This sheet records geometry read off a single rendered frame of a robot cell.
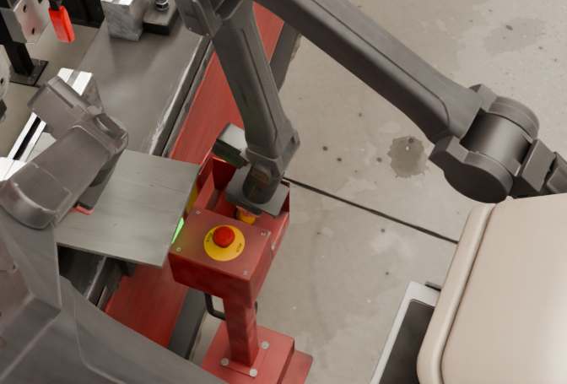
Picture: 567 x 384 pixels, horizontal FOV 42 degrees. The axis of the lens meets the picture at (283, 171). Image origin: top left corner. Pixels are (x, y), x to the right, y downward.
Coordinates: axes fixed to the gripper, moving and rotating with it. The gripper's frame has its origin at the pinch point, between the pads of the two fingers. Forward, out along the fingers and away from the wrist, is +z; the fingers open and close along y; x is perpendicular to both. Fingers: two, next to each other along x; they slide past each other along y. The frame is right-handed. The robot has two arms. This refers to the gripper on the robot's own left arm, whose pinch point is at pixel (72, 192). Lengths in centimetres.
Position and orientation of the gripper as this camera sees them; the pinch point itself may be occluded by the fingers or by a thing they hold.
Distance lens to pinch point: 113.8
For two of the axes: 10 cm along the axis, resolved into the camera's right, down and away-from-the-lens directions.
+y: -2.7, 7.9, -5.4
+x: 8.5, 4.6, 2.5
